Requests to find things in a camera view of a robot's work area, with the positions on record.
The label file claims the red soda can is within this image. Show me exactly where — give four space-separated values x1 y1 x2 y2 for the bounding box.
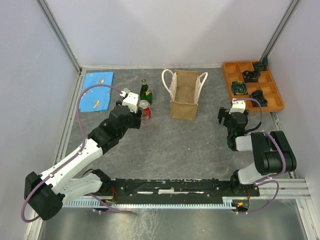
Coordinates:
141 106 152 120

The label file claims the green glass bottle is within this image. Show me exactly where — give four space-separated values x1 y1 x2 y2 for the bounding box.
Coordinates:
139 79 153 105

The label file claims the silver top soda can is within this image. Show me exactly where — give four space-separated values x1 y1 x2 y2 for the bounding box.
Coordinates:
138 100 150 110

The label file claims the purple soda can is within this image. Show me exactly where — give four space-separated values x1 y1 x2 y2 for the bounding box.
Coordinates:
121 88 131 94

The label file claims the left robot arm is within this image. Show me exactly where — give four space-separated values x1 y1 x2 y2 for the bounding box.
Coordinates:
23 104 143 221

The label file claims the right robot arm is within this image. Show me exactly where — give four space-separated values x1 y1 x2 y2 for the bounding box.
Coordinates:
217 107 297 196

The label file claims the rolled blue yellow sock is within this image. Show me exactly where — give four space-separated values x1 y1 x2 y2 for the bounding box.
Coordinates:
231 81 248 96

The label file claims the rolled black sock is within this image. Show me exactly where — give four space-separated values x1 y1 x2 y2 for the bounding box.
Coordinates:
250 89 268 107

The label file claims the orange wooden divider tray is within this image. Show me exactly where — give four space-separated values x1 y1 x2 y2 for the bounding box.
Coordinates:
222 61 285 113

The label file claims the blue patterned cloth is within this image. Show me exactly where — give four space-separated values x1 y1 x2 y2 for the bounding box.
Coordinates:
79 72 114 113

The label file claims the rolled dark sock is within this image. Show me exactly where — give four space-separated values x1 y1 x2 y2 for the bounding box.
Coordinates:
252 56 268 72
242 70 261 83

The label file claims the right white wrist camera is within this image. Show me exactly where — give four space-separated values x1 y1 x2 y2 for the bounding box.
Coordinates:
229 98 246 114

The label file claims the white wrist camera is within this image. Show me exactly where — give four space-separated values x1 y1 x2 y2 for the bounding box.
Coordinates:
229 98 246 114
119 90 139 114

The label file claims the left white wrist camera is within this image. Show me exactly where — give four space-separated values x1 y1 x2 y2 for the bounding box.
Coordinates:
119 90 139 114

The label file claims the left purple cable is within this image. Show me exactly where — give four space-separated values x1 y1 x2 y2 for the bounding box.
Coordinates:
20 83 133 223

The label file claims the purple cable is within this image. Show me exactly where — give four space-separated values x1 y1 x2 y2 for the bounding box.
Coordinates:
20 83 133 223
239 97 288 215

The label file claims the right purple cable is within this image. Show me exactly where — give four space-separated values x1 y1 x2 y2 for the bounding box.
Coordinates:
239 97 288 215

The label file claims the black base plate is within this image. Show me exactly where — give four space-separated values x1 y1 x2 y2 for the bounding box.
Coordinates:
96 178 260 206

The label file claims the aluminium frame rail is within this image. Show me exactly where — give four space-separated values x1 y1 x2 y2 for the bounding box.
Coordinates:
36 177 312 200

